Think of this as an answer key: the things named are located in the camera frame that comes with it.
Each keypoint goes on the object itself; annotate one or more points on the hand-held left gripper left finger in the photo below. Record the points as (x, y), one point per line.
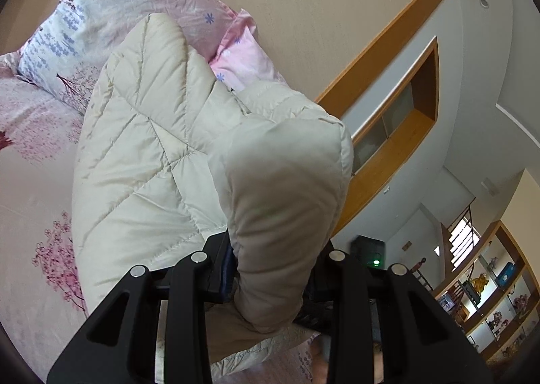
(213, 270)

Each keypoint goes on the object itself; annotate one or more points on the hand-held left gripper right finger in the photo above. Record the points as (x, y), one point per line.
(337, 282)

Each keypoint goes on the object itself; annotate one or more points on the cream puffer jacket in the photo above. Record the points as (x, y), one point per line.
(190, 164)

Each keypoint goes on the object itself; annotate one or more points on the golden figurine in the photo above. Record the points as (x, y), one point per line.
(479, 283)

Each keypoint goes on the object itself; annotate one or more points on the wooden display shelf unit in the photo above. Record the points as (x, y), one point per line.
(489, 299)

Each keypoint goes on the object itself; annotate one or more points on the teal box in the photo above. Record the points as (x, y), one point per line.
(506, 271)

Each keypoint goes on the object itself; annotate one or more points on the wooden framed glass partition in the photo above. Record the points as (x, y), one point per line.
(405, 114)

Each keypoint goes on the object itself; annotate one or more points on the pink floral pillow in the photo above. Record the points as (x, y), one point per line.
(244, 63)

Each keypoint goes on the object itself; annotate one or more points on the ceiling downlight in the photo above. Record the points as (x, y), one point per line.
(484, 3)

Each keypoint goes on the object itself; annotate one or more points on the floral pillow with purple print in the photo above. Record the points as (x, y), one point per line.
(97, 17)

